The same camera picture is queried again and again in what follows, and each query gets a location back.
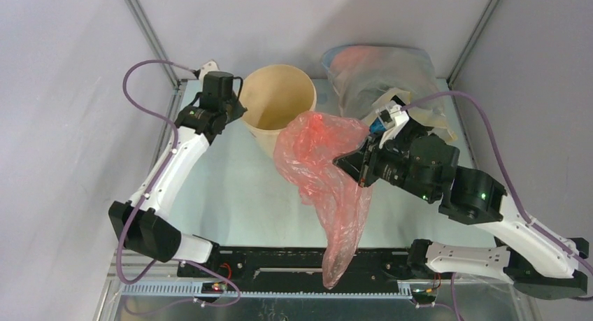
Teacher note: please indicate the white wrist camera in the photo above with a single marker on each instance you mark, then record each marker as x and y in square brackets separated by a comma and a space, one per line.
[207, 67]
[394, 120]

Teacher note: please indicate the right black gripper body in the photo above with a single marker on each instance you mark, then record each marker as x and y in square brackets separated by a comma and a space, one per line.
[367, 160]

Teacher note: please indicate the aluminium frame rail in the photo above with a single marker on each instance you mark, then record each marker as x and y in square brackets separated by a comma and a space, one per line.
[188, 280]

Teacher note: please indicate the left circuit board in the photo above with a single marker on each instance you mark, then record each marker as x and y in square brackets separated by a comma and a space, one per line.
[214, 288]

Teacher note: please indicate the large translucent storage bag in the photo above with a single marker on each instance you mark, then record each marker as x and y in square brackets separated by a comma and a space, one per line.
[366, 77]

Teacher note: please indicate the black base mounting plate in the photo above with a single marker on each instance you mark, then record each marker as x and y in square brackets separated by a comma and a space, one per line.
[259, 270]

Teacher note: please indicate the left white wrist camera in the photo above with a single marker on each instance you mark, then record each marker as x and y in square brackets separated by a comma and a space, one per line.
[207, 67]

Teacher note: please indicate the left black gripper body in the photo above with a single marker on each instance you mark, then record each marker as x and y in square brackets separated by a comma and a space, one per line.
[233, 108]

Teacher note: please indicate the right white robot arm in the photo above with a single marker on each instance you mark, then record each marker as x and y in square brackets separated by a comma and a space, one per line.
[533, 259]

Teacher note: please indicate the beige plastic trash bin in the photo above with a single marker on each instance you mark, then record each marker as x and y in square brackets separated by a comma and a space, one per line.
[274, 96]

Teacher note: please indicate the circuit board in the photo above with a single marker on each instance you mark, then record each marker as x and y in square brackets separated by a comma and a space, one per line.
[214, 288]
[426, 297]

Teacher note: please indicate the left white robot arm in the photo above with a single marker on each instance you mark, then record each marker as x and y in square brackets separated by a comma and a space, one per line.
[142, 222]

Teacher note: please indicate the red plastic trash bag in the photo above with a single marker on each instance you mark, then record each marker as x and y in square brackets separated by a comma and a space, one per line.
[303, 156]

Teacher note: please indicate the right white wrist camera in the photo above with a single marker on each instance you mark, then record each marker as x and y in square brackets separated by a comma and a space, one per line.
[394, 120]

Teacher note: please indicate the right circuit board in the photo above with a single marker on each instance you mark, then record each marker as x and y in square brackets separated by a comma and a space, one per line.
[426, 297]

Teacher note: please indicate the blue plastic trash bag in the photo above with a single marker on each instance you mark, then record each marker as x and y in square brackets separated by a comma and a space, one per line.
[377, 127]

